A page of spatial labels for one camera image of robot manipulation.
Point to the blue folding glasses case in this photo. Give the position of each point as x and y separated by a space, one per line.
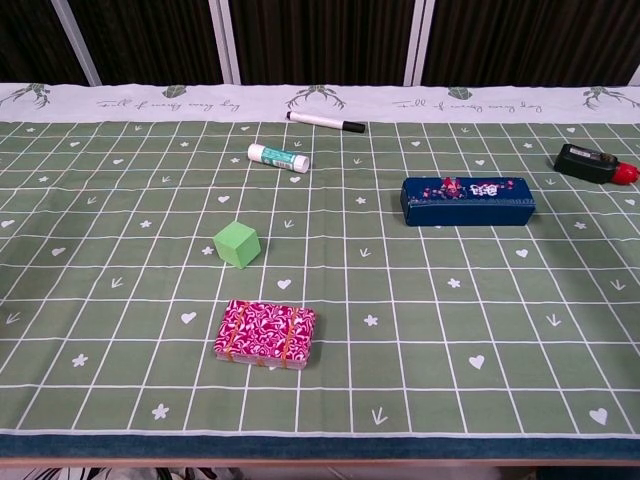
470 210

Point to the green cube block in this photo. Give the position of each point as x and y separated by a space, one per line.
235 245

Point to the white green glue stick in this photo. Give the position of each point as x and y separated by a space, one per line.
277 157

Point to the pink patterned card deck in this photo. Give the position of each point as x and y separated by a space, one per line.
260 332

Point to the green grid tablecloth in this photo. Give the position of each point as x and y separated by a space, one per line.
350 350

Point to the white marker black cap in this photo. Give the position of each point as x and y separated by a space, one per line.
320 120

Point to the black bottle red cap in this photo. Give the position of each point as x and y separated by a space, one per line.
580 161

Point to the white metal partition post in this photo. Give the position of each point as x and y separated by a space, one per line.
419 40
225 40
75 40
636 76

